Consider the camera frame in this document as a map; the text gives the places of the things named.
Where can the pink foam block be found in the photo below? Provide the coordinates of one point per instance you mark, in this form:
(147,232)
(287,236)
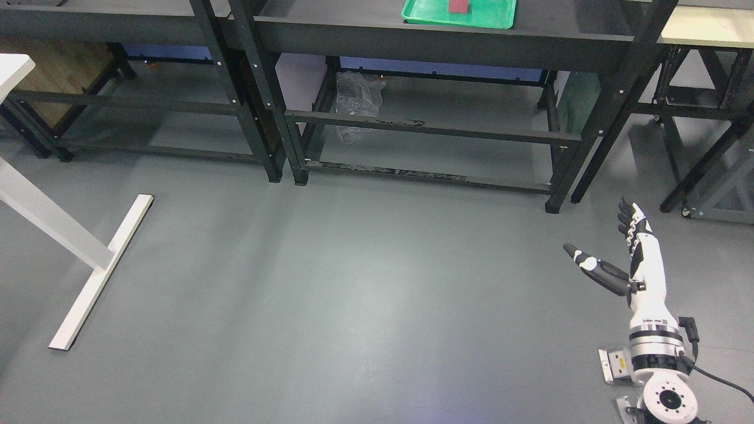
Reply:
(458,6)

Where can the black left shelf unit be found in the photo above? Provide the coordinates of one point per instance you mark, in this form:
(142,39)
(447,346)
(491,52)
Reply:
(135,59)

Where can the white desk with leg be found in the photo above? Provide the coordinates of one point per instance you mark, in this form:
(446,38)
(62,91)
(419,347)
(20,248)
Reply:
(31,203)

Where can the green plastic tray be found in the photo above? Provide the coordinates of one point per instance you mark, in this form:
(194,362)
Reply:
(481,14)

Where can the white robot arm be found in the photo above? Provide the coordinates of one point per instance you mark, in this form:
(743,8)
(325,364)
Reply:
(653,364)

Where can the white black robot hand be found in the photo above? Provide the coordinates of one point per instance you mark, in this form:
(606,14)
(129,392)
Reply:
(645,284)

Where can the black metal shelf unit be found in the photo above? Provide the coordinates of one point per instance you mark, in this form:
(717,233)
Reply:
(551,35)

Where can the clear plastic bag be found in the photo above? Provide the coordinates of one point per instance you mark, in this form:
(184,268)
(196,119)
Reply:
(359,94)

